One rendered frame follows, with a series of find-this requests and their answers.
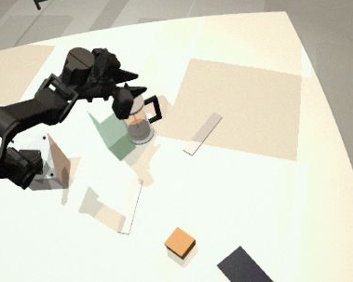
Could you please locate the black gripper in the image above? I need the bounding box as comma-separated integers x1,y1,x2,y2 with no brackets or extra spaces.
85,69,147,120

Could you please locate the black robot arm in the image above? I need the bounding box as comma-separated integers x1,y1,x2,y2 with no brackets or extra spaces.
0,47,121,190

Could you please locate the glass french press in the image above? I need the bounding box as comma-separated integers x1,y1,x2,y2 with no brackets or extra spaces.
125,94,162,145

